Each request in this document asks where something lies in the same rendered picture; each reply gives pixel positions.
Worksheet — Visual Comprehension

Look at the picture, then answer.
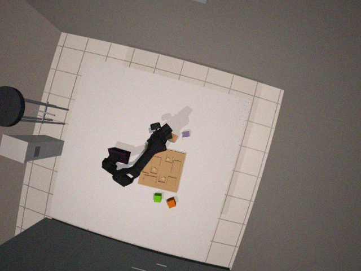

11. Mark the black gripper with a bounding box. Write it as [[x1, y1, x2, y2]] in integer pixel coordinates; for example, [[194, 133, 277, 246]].
[[150, 123, 167, 152]]

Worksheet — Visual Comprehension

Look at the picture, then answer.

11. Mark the orange block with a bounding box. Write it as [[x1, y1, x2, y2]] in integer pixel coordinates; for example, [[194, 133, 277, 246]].
[[167, 197, 176, 208]]

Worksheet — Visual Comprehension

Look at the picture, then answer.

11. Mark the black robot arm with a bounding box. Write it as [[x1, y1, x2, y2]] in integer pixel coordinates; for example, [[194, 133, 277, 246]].
[[102, 123, 173, 187]]

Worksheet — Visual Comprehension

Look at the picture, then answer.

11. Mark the tan puzzle board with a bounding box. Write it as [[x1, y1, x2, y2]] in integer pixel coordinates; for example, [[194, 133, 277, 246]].
[[138, 149, 186, 193]]

